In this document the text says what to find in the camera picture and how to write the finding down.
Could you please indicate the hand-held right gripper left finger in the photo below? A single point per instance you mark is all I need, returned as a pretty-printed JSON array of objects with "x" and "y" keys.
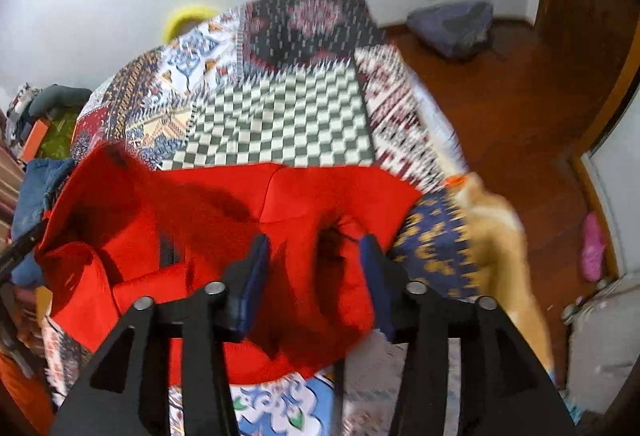
[{"x": 255, "y": 286}]

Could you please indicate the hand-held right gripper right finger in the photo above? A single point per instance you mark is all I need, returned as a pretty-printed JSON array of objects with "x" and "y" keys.
[{"x": 375, "y": 286}]

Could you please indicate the tan and white pet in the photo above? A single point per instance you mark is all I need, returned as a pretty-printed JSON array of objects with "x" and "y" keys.
[{"x": 500, "y": 241}]

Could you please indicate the folded blue jeans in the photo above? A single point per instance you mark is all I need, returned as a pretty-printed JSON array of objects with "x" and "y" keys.
[{"x": 37, "y": 186}]

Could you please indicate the red fleece zip jacket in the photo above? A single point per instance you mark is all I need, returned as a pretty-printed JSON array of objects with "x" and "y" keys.
[{"x": 210, "y": 216}]

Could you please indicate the yellow plush toy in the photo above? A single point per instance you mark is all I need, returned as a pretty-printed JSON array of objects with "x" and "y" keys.
[{"x": 185, "y": 18}]

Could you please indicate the orange box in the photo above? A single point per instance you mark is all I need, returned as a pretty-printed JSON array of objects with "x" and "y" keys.
[{"x": 35, "y": 138}]

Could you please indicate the green patterned bag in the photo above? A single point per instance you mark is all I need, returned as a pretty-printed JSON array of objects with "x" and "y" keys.
[{"x": 60, "y": 133}]

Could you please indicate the brown striped cloth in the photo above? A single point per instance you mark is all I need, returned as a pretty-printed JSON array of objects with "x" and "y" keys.
[{"x": 10, "y": 186}]

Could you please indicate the dark grey-green cushion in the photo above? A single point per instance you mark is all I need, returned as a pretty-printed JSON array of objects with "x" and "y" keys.
[{"x": 57, "y": 98}]

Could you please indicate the patchwork printed blanket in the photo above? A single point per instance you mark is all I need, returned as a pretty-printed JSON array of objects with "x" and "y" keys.
[{"x": 280, "y": 125}]

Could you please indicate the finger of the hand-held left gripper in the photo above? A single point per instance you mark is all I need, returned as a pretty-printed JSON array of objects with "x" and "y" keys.
[{"x": 22, "y": 251}]

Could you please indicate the white bag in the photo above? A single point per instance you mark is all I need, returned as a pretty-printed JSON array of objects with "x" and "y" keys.
[{"x": 605, "y": 346}]

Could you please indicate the grey bag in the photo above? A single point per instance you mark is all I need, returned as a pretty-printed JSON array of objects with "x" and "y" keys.
[{"x": 450, "y": 28}]

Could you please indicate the pink slipper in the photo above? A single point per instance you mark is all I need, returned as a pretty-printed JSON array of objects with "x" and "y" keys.
[{"x": 593, "y": 246}]

